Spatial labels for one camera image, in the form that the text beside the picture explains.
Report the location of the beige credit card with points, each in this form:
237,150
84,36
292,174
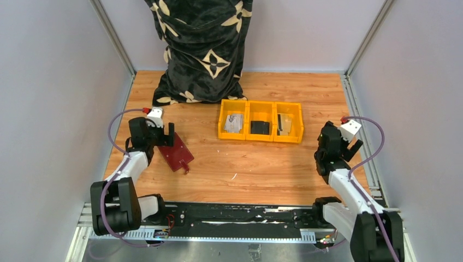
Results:
284,124

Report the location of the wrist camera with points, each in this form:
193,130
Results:
154,117
349,129

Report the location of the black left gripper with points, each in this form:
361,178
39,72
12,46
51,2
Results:
166,140

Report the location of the black floral blanket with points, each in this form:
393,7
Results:
205,49

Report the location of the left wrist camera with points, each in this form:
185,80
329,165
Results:
154,117

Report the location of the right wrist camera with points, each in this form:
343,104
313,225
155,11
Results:
349,129

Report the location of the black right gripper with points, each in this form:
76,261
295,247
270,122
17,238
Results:
352,151

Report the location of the black credit card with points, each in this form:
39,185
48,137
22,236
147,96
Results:
260,128

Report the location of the red leather card holder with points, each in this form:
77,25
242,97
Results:
177,156

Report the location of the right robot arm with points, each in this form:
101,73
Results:
373,232

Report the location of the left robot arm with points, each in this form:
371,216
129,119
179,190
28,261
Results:
115,206

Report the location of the yellow three-compartment bin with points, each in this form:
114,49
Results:
255,120

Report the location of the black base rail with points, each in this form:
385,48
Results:
219,222

